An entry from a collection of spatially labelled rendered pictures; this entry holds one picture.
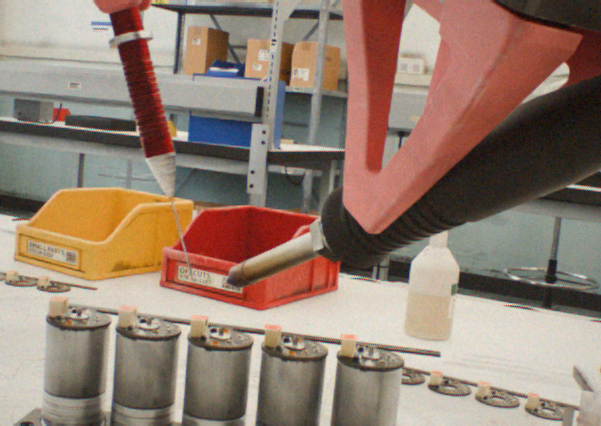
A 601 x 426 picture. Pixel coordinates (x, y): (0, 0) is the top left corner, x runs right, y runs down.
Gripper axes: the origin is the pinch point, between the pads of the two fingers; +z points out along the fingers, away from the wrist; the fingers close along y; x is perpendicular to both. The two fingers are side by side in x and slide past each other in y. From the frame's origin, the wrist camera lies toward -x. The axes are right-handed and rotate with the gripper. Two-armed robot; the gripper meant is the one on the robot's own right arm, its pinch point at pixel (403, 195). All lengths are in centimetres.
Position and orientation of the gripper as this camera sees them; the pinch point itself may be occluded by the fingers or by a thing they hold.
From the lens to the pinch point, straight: 23.4
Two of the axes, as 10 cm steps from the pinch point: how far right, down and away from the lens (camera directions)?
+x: 4.8, 6.0, -6.4
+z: -3.7, 8.0, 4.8
